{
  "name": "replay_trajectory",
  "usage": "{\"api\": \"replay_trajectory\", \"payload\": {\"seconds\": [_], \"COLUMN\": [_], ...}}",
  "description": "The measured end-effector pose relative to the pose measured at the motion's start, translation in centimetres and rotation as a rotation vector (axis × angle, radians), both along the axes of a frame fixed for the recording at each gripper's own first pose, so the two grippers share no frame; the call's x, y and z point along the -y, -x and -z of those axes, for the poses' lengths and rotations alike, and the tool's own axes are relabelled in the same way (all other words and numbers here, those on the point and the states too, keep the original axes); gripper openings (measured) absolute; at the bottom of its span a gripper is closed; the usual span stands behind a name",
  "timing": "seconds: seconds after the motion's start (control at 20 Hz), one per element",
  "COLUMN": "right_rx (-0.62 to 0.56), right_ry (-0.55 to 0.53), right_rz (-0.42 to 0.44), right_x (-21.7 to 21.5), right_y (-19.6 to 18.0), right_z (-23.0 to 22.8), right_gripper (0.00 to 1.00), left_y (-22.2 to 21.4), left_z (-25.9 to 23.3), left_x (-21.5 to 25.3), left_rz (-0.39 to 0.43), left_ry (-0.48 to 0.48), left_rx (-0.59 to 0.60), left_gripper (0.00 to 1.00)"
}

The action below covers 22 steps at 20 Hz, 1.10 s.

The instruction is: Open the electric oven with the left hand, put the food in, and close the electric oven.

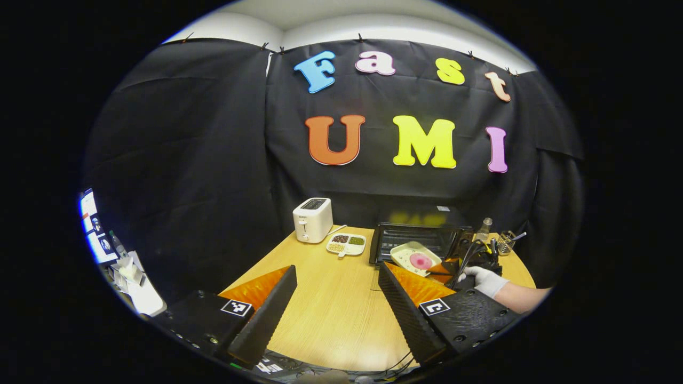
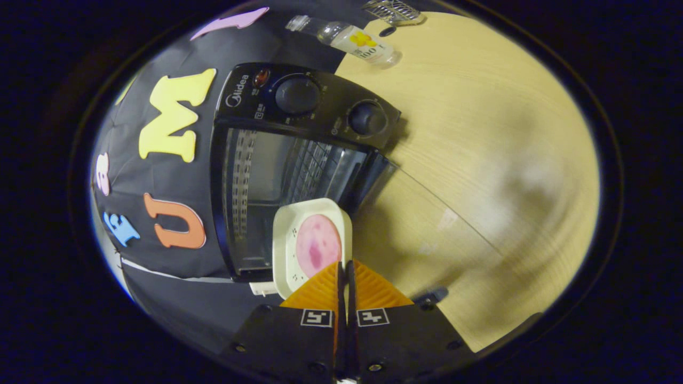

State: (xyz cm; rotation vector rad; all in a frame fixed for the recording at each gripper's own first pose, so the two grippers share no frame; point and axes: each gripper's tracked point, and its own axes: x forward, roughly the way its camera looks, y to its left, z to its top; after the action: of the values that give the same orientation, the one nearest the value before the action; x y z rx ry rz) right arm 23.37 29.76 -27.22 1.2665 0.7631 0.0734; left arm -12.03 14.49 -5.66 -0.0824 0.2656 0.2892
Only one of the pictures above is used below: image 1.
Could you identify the white toaster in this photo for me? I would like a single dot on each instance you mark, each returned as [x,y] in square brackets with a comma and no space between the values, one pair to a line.
[312,221]

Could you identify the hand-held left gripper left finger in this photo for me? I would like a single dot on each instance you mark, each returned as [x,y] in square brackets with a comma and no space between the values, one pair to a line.
[261,325]

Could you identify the computer monitor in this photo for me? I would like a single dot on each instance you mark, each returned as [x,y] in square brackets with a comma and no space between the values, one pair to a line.
[93,229]

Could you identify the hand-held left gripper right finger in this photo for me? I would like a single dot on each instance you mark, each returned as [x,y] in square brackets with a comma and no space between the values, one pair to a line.
[411,320]

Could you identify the black electric oven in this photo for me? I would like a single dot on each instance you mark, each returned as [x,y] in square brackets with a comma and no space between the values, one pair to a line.
[421,233]

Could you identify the white divided plate with beans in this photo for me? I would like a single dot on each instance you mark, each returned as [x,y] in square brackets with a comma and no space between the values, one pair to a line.
[347,244]

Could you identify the plastic bottle with green cap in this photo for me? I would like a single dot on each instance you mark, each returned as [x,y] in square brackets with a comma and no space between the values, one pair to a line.
[118,245]

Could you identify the pink meat slice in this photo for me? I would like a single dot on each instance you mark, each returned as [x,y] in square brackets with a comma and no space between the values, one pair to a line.
[421,261]

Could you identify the black backdrop cloth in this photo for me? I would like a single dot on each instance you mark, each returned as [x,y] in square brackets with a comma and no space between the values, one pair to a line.
[187,186]

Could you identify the white rectangular plate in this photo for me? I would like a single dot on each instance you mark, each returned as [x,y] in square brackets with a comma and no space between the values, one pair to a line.
[403,256]

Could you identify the white cardboard box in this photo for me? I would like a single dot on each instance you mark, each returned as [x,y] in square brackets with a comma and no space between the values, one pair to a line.
[128,272]

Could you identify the white side table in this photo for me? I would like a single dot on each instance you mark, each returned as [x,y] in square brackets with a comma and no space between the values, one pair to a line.
[149,303]

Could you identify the clear glass bottle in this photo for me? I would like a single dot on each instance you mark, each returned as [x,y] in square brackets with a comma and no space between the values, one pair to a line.
[484,230]

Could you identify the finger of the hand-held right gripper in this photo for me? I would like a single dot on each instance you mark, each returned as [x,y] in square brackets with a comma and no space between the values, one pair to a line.
[442,269]

